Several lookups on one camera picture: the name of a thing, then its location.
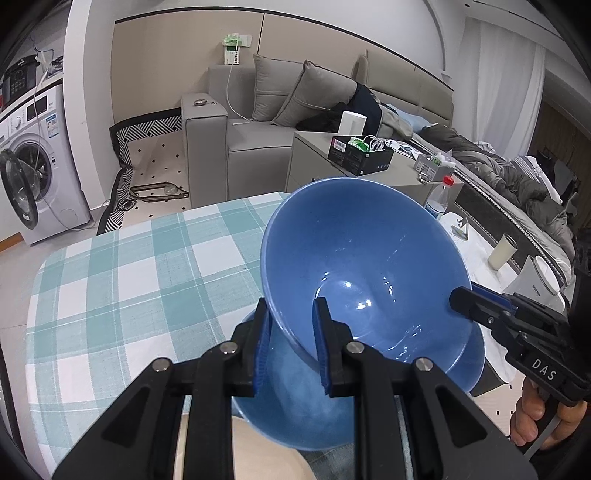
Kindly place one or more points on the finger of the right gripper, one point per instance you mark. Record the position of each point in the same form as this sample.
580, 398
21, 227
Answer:
493, 296
475, 307

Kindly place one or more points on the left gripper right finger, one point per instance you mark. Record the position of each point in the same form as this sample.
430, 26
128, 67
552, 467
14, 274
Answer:
331, 338

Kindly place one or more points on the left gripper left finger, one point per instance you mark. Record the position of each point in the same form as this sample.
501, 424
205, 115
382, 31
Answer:
253, 339

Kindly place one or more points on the blue bowl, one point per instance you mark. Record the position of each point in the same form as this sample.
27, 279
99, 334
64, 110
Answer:
291, 407
383, 263

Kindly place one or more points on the cream round plate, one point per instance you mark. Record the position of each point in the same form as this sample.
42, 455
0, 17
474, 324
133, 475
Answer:
256, 457

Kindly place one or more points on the person's right hand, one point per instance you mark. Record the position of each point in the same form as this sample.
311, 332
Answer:
531, 408

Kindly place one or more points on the cream cup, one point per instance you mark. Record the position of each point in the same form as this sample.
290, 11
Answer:
502, 253

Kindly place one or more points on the clear water bottle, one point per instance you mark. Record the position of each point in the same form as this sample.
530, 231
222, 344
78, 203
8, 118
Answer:
439, 199

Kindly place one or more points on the teal checked tablecloth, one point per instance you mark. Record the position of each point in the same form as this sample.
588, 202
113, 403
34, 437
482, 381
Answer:
103, 308

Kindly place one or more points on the patterned floor mat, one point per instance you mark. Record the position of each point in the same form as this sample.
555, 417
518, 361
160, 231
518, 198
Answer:
152, 180

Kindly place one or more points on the grey sofa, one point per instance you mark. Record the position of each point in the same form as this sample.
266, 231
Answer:
231, 156

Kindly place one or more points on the white small box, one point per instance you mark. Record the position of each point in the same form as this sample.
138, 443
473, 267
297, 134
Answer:
352, 124

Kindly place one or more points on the white washing machine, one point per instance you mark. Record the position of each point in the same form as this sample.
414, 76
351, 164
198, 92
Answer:
38, 172

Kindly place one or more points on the grey cushion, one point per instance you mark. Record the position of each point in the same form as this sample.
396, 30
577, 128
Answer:
317, 90
275, 79

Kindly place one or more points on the black pressure cooker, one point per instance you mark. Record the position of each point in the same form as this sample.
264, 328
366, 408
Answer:
19, 78

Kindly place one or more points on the black box with cables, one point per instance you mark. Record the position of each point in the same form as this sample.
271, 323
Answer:
360, 156

